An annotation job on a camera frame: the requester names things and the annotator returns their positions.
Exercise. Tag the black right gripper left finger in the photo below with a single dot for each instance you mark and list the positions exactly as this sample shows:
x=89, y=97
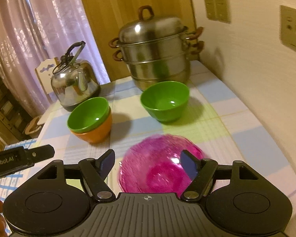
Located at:
x=92, y=174

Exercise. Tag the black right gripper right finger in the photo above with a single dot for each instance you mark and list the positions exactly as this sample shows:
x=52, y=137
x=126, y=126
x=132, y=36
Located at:
x=203, y=174

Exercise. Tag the large pink glass plate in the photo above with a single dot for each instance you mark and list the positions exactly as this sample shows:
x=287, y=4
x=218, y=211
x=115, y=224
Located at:
x=153, y=165

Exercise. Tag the green plastic bowl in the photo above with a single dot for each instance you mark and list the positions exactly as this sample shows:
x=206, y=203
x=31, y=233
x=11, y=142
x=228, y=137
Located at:
x=165, y=101
x=88, y=115

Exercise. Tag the blue white patterned cloth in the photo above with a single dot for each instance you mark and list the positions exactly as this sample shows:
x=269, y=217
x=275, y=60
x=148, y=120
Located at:
x=9, y=184

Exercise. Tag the orange plastic bowl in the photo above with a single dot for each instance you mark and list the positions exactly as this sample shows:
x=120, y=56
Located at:
x=98, y=134

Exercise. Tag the slipper on floor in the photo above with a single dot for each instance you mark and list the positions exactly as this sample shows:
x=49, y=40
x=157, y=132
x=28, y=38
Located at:
x=33, y=129

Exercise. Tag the checkered pastel tablecloth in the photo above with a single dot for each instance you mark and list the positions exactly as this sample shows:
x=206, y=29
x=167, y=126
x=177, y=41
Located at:
x=216, y=120

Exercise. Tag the stainless steel kettle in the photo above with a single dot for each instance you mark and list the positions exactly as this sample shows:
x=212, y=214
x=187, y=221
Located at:
x=73, y=80

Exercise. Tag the white wooden chair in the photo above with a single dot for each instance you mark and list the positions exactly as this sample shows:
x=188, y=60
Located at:
x=44, y=73

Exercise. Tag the stainless steel steamer pot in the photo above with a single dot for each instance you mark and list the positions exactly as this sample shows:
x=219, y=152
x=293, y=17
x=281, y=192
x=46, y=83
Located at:
x=156, y=49

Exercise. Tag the lilac curtain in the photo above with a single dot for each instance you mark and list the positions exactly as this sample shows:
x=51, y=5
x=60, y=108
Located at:
x=32, y=31

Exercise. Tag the wooden door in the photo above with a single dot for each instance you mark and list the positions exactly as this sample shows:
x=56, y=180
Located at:
x=106, y=17

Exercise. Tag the double wall switch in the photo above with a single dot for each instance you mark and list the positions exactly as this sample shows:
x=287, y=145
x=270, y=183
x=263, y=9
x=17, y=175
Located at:
x=218, y=10

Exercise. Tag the wall power socket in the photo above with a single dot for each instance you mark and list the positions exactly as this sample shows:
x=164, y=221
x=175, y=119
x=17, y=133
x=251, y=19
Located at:
x=288, y=26

